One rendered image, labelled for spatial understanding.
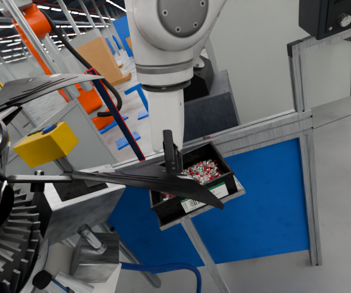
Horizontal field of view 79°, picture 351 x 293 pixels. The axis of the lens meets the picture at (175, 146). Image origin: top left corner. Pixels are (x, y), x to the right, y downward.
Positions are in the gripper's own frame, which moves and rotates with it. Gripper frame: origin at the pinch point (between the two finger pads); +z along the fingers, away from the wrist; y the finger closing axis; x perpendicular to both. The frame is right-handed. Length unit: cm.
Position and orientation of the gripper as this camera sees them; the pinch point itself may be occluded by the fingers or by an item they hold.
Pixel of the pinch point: (174, 162)
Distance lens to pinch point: 40.8
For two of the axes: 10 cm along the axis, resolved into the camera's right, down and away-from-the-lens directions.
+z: 0.8, 8.4, 5.3
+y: -0.5, 5.3, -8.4
